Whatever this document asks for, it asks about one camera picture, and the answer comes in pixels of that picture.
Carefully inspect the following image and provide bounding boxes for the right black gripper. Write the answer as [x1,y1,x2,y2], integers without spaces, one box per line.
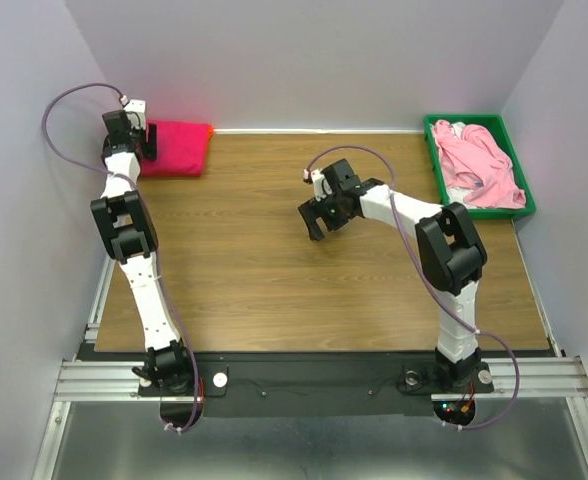
[298,188,354,241]

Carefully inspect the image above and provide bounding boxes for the magenta t-shirt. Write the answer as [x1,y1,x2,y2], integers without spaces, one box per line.
[140,120,209,178]

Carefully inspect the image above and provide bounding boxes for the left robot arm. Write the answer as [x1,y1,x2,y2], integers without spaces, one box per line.
[90,101,197,395]

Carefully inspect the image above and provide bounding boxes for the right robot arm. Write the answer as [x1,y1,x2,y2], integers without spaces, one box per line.
[298,159,487,390]

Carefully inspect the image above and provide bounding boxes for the folded orange t-shirt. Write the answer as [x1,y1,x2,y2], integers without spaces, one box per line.
[205,125,215,152]

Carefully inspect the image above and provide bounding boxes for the white garment in bin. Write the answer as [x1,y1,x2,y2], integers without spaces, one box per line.
[449,122,467,140]

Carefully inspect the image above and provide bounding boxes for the pink t-shirt in bin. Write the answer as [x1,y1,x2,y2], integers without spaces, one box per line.
[430,119,527,210]

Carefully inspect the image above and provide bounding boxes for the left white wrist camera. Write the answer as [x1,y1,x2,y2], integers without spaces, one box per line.
[120,96,147,130]

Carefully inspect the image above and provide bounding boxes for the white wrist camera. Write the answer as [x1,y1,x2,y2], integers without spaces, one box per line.
[303,169,333,202]
[120,96,147,130]

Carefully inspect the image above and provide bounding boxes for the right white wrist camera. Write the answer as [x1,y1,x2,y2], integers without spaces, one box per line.
[303,169,333,202]

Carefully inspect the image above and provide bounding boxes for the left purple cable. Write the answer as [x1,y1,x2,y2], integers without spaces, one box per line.
[41,82,206,435]

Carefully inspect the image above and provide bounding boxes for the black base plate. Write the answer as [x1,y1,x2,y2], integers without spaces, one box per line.
[73,349,498,419]

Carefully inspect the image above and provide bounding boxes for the aluminium frame rail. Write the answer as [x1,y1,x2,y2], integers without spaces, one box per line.
[54,357,588,402]

